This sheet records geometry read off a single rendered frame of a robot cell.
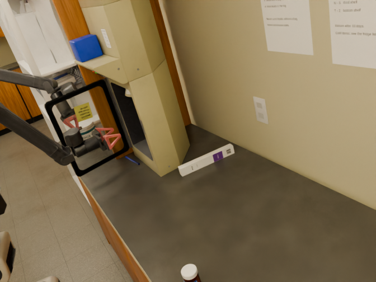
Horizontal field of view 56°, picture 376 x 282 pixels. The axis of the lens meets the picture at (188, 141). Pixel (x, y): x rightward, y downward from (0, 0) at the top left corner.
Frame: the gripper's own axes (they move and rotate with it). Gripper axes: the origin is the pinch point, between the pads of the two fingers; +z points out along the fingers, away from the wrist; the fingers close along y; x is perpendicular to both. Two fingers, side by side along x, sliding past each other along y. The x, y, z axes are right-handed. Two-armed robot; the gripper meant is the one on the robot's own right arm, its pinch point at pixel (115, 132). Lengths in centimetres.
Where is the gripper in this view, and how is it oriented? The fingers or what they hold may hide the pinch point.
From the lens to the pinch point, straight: 163.2
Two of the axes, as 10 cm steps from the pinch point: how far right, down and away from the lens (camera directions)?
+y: -5.1, -3.1, 8.0
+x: 2.4, 8.5, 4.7
